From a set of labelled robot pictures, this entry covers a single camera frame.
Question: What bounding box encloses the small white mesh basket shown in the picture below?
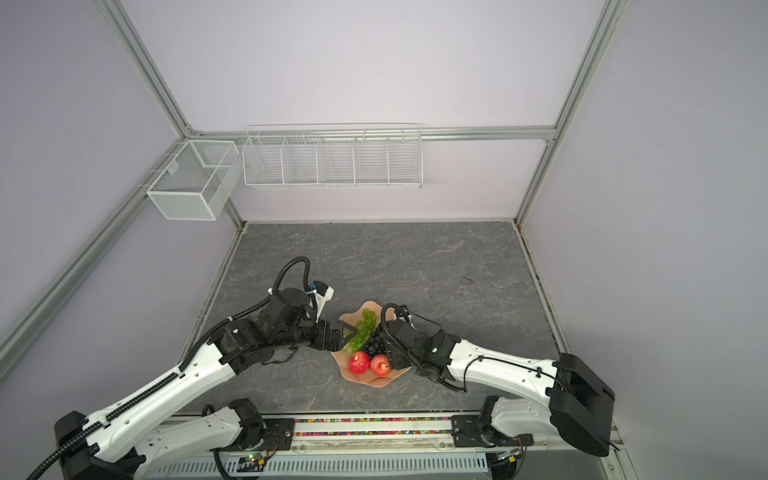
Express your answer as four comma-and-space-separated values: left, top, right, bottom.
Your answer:
147, 140, 243, 221

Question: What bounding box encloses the beige wavy fruit bowl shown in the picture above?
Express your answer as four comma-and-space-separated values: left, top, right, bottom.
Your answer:
331, 300, 411, 388

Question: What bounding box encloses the aluminium front rail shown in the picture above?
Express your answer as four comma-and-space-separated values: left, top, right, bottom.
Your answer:
116, 410, 625, 460

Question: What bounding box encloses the red fake apple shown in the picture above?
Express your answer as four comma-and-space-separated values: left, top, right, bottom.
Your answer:
348, 351, 370, 375
369, 354, 391, 377

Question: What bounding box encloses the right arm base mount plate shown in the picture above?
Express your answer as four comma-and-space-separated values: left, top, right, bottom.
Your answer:
450, 415, 534, 448

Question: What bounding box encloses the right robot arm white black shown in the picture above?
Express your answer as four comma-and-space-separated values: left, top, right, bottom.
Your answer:
381, 303, 615, 457

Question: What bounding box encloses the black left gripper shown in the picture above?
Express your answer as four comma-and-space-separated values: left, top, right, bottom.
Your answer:
275, 316, 357, 352

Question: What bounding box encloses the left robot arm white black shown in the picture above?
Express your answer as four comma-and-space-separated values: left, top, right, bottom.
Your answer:
29, 282, 357, 479

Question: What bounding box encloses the dark purple fake grape bunch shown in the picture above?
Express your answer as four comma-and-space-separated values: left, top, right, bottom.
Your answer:
361, 332, 388, 360

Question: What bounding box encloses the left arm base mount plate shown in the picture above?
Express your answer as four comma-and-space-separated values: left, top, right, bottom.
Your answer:
220, 417, 296, 452

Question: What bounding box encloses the green fake grape bunch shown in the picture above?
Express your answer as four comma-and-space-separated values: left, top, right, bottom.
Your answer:
347, 309, 379, 352

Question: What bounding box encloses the long white wire basket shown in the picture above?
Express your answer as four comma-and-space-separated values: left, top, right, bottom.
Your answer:
241, 123, 424, 188

